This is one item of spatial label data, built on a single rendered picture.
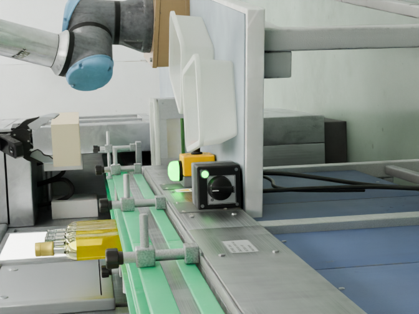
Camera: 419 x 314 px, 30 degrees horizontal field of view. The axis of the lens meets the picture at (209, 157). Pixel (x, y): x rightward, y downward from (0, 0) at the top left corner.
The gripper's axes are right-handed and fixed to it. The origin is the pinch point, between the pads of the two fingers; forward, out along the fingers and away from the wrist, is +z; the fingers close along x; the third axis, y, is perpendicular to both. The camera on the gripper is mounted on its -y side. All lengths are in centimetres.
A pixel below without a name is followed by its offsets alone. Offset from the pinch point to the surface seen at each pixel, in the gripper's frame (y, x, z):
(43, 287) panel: -33.3, 30.7, -5.0
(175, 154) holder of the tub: -10.4, 3.5, 31.7
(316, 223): -103, -8, 46
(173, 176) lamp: -58, -4, 26
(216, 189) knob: -91, -11, 31
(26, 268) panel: -12.1, 34.1, -11.1
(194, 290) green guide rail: -133, -12, 21
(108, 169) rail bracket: -15.1, 5.6, 12.8
